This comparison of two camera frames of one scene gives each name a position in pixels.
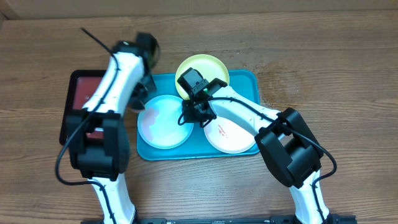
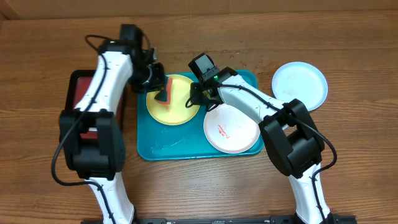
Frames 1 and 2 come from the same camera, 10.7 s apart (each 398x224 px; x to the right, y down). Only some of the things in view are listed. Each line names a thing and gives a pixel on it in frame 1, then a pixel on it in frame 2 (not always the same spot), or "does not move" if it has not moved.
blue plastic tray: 246,81 does not move
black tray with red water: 81,84 does not move
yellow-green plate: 209,66 to 176,113
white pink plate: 228,136 does not move
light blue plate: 158,124 to 304,81
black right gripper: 187,107 to 194,94
